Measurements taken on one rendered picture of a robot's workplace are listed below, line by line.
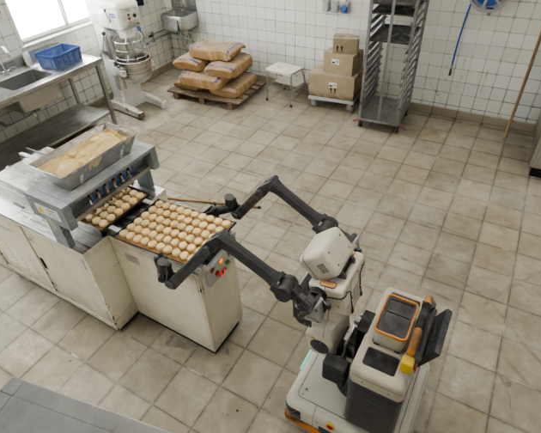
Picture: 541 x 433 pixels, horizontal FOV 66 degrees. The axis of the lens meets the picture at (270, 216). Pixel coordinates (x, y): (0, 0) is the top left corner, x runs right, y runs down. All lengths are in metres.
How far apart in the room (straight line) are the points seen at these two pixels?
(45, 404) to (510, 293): 3.24
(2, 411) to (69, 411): 0.12
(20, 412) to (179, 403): 2.04
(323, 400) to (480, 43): 4.26
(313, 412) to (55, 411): 1.78
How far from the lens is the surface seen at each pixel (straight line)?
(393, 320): 2.03
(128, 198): 2.83
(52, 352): 3.39
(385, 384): 1.98
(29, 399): 0.90
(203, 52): 6.03
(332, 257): 1.81
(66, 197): 2.53
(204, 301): 2.49
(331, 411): 2.47
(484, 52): 5.53
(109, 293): 2.94
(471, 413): 2.96
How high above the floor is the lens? 2.52
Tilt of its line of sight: 40 degrees down
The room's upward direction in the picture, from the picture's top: 3 degrees counter-clockwise
